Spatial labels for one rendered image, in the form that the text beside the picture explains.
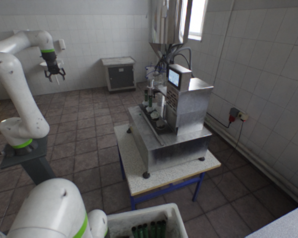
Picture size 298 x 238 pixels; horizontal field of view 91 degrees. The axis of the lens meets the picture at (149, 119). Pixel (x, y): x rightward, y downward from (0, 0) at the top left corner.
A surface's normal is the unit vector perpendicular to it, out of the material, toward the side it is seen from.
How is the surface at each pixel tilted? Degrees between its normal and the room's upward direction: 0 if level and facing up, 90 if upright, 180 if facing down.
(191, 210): 0
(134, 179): 0
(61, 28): 90
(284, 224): 0
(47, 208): 21
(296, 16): 90
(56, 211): 44
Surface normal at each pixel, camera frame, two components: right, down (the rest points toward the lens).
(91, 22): 0.33, 0.52
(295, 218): 0.00, -0.83
